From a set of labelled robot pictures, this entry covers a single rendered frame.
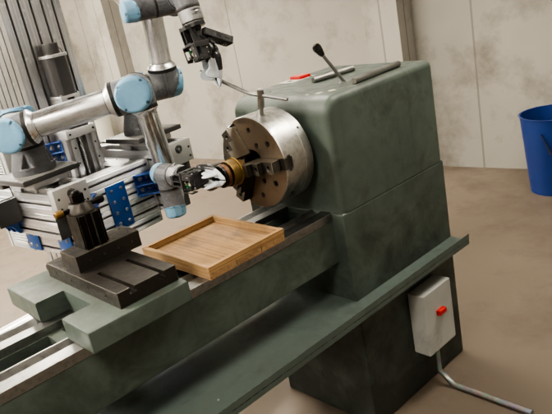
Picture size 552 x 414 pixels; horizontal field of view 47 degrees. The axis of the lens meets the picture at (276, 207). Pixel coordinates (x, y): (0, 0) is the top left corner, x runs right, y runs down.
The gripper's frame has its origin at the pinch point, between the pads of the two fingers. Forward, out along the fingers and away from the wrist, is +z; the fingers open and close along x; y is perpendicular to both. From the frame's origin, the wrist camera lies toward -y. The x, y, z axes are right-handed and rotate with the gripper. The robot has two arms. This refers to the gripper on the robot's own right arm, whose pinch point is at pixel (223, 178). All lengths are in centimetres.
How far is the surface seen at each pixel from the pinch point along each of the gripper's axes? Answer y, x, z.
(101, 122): -214, -51, -506
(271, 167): -11.3, 0.8, 10.1
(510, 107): -318, -61, -74
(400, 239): -58, -42, 19
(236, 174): -4.2, 0.1, 1.0
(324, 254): -23.7, -34.0, 13.3
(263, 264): 2.4, -26.1, 13.3
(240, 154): -11.0, 4.2, -3.6
